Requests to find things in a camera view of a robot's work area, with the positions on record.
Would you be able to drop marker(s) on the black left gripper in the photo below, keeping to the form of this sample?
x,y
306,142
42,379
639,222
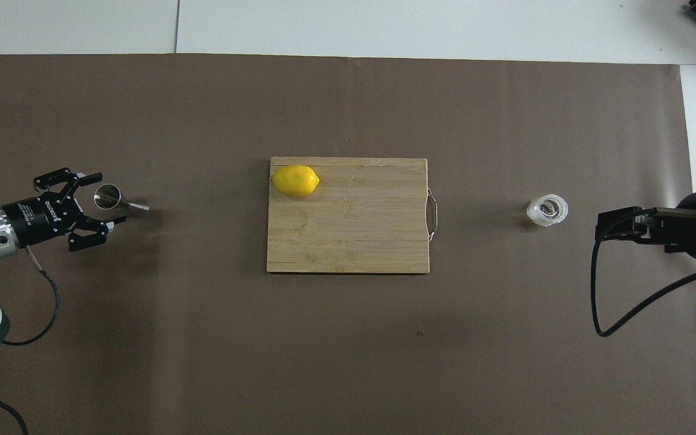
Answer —
x,y
40,217

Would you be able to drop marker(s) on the steel double jigger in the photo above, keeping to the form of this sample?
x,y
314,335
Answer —
x,y
108,196

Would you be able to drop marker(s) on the clear glass cup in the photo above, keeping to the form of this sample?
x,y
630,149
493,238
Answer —
x,y
547,210

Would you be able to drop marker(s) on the brown paper table mat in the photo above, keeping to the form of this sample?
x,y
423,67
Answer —
x,y
203,362

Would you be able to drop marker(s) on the yellow lemon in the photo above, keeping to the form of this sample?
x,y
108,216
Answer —
x,y
295,180

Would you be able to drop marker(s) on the wooden cutting board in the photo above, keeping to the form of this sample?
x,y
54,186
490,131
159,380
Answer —
x,y
348,235

